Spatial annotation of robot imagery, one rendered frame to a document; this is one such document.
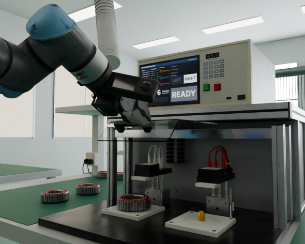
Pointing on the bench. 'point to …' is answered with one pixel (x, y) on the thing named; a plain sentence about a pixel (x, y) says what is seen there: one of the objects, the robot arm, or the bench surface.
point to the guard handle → (119, 125)
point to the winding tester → (225, 75)
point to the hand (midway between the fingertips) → (149, 122)
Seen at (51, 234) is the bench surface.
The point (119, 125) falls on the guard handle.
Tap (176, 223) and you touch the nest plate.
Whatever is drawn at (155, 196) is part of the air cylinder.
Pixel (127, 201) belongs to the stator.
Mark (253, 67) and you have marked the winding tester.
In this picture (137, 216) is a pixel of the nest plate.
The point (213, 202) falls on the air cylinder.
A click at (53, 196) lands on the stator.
